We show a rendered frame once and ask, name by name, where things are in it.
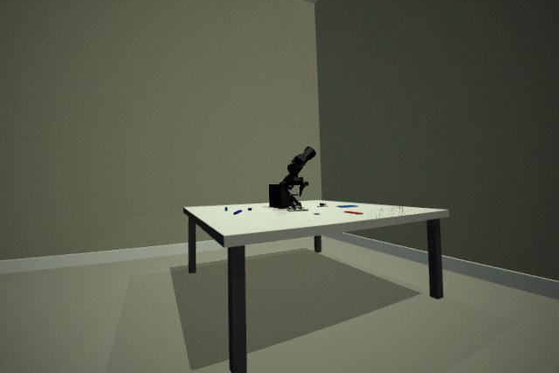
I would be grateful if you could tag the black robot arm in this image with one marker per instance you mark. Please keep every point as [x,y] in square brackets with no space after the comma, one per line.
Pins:
[297,164]

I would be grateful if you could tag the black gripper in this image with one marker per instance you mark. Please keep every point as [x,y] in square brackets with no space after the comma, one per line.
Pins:
[284,184]

